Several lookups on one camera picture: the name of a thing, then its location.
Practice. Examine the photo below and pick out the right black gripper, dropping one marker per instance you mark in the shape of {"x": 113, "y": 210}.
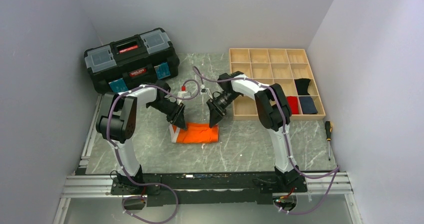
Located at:
{"x": 216, "y": 114}

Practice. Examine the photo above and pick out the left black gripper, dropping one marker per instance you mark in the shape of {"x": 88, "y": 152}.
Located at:
{"x": 177, "y": 117}

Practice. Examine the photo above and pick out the orange underwear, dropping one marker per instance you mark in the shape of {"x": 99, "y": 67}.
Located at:
{"x": 195, "y": 133}

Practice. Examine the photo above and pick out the wooden compartment tray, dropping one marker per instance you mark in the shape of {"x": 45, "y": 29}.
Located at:
{"x": 281, "y": 66}

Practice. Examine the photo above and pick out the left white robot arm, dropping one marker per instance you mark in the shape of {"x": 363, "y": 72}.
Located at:
{"x": 117, "y": 122}

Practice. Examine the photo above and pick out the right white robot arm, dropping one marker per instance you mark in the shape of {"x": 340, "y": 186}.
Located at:
{"x": 274, "y": 114}

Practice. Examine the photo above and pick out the red rolled underwear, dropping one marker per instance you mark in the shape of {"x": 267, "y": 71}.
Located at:
{"x": 293, "y": 104}

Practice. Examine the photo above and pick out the black rolled underwear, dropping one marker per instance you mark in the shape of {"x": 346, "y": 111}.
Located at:
{"x": 302, "y": 86}

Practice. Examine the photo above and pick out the dark blue rolled underwear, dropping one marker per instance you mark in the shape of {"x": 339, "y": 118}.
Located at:
{"x": 307, "y": 105}

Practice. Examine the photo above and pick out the black plastic toolbox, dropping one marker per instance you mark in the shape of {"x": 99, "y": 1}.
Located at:
{"x": 127, "y": 63}

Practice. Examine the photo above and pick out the yellow black screwdriver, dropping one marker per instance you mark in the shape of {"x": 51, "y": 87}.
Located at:
{"x": 328, "y": 131}

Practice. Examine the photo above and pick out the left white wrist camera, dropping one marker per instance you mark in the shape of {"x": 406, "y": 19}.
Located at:
{"x": 183, "y": 94}

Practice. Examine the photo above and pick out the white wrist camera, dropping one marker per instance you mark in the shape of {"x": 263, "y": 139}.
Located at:
{"x": 183, "y": 94}
{"x": 203, "y": 90}

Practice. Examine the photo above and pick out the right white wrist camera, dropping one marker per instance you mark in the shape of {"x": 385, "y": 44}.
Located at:
{"x": 203, "y": 90}

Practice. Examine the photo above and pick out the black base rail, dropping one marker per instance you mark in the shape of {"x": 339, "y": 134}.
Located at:
{"x": 210, "y": 188}

